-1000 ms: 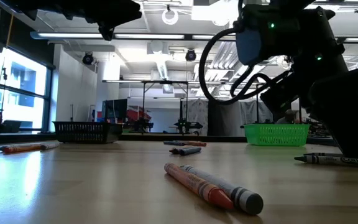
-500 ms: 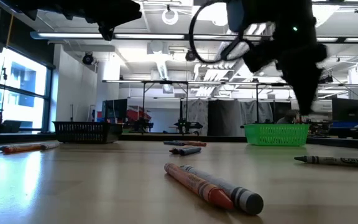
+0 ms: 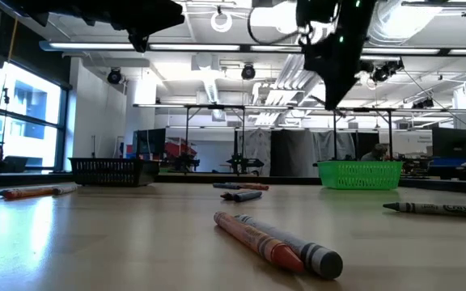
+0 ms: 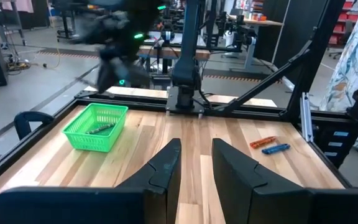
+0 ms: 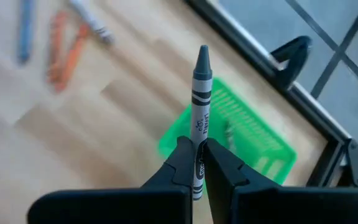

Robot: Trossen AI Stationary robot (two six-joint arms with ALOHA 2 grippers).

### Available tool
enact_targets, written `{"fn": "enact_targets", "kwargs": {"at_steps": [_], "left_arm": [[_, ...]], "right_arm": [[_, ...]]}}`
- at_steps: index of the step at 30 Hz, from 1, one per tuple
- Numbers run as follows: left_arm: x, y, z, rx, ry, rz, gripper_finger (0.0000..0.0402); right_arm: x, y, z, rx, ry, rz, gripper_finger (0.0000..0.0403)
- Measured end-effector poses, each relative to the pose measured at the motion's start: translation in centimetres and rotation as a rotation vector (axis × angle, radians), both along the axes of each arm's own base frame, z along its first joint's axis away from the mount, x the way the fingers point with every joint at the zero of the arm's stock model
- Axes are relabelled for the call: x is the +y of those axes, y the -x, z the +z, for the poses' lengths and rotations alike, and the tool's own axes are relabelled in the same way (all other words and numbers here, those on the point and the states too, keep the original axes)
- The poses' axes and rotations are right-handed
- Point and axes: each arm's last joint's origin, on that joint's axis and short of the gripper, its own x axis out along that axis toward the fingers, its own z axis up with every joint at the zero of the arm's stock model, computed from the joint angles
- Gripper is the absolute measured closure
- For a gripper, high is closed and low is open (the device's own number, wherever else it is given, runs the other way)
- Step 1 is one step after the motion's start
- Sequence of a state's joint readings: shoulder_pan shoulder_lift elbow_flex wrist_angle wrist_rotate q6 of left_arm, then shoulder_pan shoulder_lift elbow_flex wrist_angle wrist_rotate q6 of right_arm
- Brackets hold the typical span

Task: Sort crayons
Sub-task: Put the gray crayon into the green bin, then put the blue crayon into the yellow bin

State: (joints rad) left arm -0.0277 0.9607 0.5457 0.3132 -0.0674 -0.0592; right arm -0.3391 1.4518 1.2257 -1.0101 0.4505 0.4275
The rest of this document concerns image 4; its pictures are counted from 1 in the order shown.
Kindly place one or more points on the blue crayon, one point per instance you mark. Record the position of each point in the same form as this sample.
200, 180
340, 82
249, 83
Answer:
275, 149

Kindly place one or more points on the orange crayon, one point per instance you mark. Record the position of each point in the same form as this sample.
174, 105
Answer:
263, 142

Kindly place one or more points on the silver metal bracket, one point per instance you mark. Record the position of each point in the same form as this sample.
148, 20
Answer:
307, 118

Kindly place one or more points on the person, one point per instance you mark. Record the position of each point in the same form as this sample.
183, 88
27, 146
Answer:
353, 62

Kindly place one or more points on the green plastic basket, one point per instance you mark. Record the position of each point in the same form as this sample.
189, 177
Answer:
82, 137

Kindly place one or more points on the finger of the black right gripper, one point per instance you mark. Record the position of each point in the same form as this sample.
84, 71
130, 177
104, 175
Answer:
137, 76
107, 76

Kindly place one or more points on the black box blue labels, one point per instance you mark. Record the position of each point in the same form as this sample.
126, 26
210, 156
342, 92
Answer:
334, 146

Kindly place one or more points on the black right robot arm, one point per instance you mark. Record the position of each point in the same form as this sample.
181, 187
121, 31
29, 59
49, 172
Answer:
185, 46

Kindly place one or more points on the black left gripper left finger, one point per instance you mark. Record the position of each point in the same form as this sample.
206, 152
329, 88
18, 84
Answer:
166, 174

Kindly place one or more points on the black clamp hook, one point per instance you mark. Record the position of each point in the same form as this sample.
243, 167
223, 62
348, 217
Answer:
33, 116

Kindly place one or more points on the wooden workstation table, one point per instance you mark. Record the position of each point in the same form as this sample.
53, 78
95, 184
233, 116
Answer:
157, 51

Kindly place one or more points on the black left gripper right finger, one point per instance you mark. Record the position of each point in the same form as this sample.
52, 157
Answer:
238, 180

